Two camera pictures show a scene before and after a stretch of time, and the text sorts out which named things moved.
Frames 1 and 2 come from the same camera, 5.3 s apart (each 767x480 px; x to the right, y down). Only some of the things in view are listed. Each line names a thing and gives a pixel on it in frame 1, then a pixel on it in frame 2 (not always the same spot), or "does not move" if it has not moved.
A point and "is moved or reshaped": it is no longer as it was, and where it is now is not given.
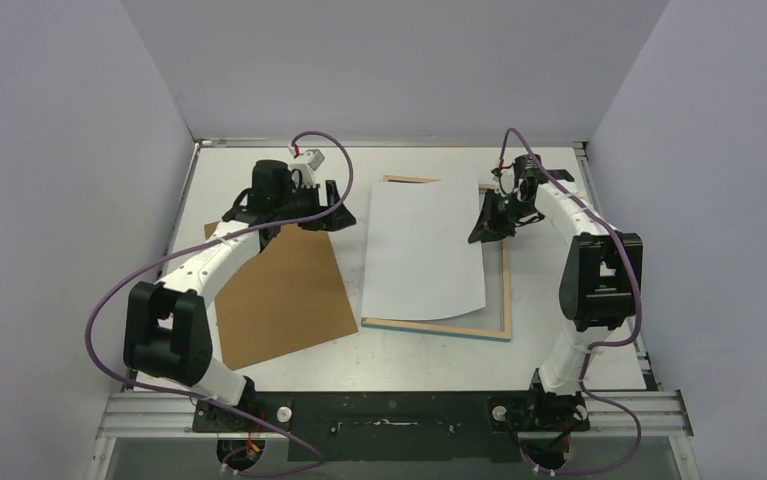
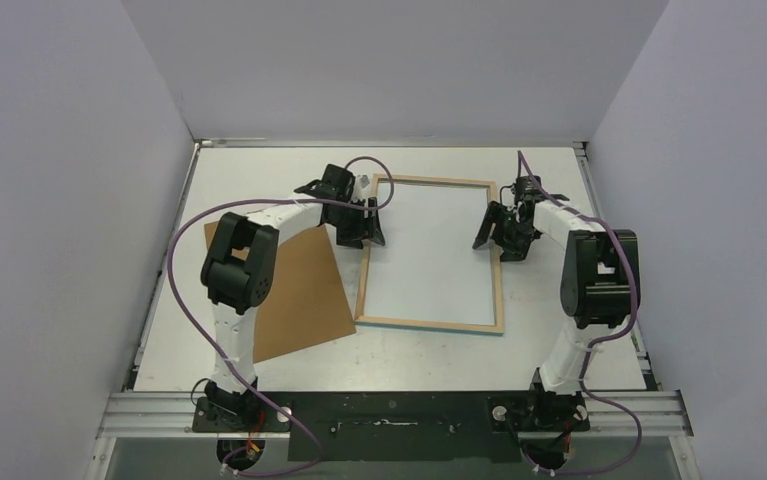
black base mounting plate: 396,426 does not move
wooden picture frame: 491,322 is moved or reshaped
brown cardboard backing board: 290,297 does not move
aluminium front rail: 647,414 does not move
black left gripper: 337,219 -> 364,229
